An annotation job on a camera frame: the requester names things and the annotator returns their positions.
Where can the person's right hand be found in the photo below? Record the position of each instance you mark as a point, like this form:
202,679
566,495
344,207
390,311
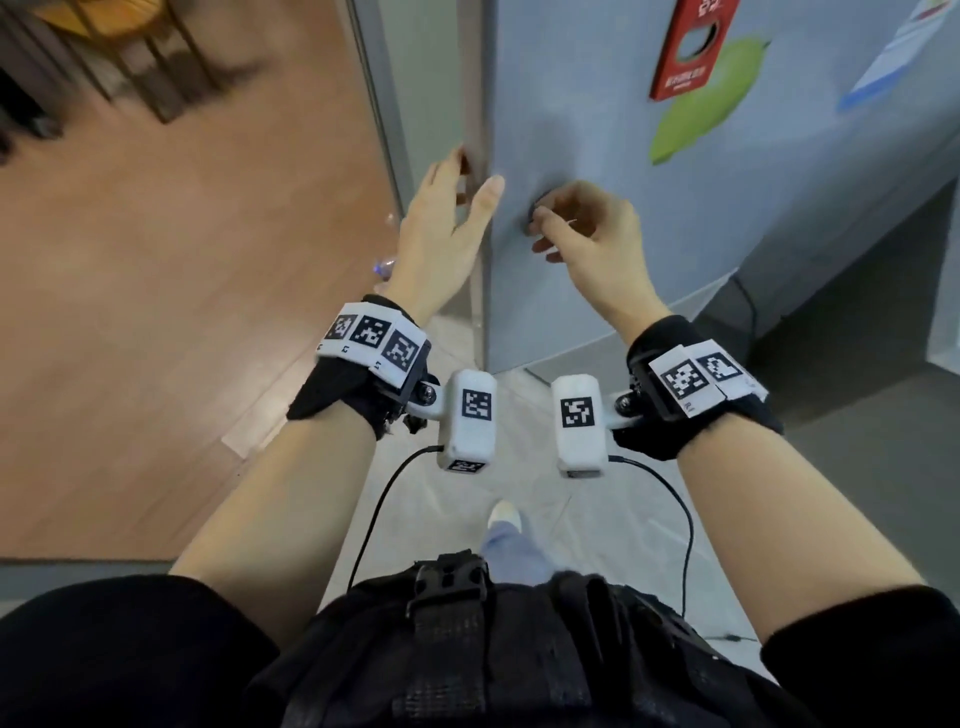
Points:
611,262

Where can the person's left hand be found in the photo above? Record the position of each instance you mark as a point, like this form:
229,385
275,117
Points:
431,247

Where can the person's right thumb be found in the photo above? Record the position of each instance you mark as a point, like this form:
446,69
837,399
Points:
547,229

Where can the person's left thumb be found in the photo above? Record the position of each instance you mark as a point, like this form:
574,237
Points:
484,206

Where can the grey-blue refrigerator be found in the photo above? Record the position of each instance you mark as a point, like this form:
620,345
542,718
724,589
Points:
600,112

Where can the person's right forearm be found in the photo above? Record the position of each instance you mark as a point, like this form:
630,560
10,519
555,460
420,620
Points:
780,517

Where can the person's left forearm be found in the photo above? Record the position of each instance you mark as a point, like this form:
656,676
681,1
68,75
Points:
285,517

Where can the clear plastic bottle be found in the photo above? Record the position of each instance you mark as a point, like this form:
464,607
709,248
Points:
384,266

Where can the green leaf sticker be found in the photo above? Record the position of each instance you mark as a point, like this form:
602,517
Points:
705,105

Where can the red hanger tag with hole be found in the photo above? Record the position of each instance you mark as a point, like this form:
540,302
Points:
679,64

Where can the white shoe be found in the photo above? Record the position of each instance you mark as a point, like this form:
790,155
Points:
504,514

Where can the person's leg in blue jeans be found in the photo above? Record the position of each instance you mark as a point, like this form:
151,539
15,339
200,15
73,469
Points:
514,555

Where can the wooden chair with dark legs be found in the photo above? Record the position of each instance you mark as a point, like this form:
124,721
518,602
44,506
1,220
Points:
142,45

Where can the blue and white paper label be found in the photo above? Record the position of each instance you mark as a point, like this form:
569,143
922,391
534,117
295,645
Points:
892,60

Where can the black chest harness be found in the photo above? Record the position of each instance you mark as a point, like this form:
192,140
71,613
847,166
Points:
510,660

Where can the dark furniture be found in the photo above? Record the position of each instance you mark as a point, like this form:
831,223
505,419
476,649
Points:
22,112

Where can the black shirt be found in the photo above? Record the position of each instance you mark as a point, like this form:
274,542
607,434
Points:
127,652

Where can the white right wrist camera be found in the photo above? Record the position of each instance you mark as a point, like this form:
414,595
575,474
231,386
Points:
579,442

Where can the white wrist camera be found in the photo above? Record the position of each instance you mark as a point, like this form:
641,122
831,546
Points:
579,442
469,431

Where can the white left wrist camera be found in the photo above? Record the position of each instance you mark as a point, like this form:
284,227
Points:
469,431

